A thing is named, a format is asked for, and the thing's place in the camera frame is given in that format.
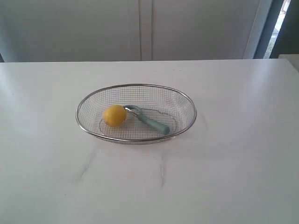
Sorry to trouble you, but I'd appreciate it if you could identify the teal handled peeler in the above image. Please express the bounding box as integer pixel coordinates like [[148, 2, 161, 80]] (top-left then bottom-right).
[[123, 105, 170, 135]]

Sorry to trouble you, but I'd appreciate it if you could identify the yellow lemon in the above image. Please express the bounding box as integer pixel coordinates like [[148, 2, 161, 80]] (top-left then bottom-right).
[[103, 105, 127, 127]]

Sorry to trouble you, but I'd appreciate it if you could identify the oval wire mesh basket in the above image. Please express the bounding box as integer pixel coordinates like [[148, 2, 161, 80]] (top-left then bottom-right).
[[76, 84, 197, 145]]

